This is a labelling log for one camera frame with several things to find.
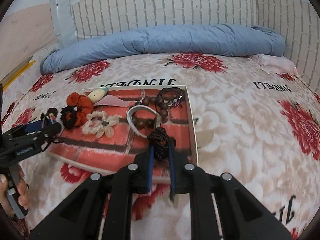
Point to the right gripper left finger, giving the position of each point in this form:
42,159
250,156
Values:
100,208

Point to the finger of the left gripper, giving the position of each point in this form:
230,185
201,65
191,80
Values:
39,135
24,129

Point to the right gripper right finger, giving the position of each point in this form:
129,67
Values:
220,206

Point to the rust orange scrunchie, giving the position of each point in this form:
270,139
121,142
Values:
82,105

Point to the cream fluffy scrunchie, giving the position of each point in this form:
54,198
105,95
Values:
99,123

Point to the white strap wristwatch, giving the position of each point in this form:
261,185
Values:
137,123

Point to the rainbow black claw clip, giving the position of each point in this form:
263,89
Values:
51,119

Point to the black scrunchie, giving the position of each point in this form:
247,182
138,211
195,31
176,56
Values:
68,117

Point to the left hand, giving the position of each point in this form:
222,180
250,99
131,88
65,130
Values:
14,192

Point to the cream oval hair clip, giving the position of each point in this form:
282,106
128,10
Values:
96,95

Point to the white tray brick pattern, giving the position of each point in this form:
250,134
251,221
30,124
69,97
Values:
107,155

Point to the floral plush bed blanket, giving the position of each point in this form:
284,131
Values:
260,125

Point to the clear plastic sheet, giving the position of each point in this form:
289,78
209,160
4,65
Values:
63,22

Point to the white brick pattern headboard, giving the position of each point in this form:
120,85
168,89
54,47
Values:
296,20

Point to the blue folded quilt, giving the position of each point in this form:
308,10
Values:
220,39

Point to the yellow edged bed frame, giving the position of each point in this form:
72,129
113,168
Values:
15,73

